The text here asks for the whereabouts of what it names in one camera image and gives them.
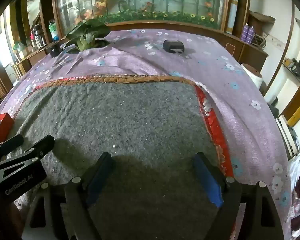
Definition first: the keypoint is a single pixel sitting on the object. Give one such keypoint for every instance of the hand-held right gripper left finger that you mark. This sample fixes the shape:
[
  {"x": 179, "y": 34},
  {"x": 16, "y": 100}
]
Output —
[{"x": 95, "y": 192}]

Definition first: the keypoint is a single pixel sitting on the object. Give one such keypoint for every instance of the rolled poster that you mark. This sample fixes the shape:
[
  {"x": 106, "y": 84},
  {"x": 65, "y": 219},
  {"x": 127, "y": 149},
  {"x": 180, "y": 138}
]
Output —
[{"x": 233, "y": 7}]

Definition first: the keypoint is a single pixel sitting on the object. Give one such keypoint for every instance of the green plastic bag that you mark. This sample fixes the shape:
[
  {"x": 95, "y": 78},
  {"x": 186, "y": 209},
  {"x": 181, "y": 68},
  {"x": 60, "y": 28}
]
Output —
[{"x": 18, "y": 47}]

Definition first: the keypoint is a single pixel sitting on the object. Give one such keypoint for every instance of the white roll brown core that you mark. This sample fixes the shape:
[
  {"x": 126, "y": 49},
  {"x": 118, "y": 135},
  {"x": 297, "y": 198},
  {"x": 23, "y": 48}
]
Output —
[{"x": 252, "y": 76}]

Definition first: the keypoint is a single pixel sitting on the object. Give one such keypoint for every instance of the grey felt mat red trim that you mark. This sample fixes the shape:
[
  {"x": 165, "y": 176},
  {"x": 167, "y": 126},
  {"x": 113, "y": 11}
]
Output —
[{"x": 127, "y": 120}]

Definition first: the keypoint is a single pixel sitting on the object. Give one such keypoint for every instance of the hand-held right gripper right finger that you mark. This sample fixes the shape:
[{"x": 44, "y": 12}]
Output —
[{"x": 207, "y": 182}]

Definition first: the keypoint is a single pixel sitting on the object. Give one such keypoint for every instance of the white ribbed panel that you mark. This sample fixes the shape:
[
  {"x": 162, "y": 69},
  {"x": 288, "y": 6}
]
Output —
[{"x": 286, "y": 135}]

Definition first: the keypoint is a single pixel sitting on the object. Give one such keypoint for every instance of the purple floral bedsheet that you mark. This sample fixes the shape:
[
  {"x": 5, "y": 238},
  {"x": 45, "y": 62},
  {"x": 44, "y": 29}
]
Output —
[{"x": 227, "y": 85}]

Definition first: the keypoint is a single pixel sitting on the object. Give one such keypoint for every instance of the small black pouch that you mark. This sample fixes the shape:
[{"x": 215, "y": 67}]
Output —
[{"x": 172, "y": 46}]

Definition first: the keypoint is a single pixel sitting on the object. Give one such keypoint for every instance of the green and blue plastic bottle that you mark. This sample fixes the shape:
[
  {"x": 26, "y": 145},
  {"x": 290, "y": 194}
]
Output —
[{"x": 53, "y": 31}]

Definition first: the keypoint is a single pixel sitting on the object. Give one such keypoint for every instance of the red shallow cardboard box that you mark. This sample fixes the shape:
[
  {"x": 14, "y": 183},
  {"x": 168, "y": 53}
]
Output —
[{"x": 3, "y": 127}]

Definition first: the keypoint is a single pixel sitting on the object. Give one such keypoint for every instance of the floral glass headboard panel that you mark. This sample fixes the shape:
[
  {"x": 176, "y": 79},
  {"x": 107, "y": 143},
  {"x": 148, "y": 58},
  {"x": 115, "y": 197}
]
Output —
[{"x": 140, "y": 0}]

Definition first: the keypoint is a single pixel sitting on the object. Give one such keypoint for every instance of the green leafy potted plant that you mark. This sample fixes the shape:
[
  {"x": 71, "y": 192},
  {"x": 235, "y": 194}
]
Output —
[{"x": 86, "y": 33}]

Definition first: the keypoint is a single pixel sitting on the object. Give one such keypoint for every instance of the wooden bed headboard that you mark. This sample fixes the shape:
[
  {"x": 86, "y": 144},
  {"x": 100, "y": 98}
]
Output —
[{"x": 165, "y": 25}]

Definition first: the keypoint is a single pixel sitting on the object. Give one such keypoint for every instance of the pink water bottle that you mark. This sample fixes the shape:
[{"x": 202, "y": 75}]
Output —
[{"x": 32, "y": 40}]

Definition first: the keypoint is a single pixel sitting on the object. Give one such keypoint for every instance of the clear plastic sheet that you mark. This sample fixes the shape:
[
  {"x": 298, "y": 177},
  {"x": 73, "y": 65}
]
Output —
[{"x": 68, "y": 61}]

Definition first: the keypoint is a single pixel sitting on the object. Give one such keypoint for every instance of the dark bag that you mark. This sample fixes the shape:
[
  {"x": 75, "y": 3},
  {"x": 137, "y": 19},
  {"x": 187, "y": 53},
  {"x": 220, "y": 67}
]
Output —
[{"x": 298, "y": 68}]

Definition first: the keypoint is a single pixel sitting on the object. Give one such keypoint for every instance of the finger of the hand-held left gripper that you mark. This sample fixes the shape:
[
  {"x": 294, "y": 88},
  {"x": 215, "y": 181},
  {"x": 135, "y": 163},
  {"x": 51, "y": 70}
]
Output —
[
  {"x": 7, "y": 145},
  {"x": 43, "y": 145}
]

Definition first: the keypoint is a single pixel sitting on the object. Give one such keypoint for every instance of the black steel thermos flask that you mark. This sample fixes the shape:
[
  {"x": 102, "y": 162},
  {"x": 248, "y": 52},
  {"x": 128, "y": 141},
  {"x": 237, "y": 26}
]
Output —
[{"x": 38, "y": 36}]

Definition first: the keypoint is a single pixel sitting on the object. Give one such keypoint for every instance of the black cylindrical cup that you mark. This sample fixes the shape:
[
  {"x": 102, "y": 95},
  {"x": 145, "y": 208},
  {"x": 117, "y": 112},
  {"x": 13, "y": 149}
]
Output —
[{"x": 55, "y": 50}]

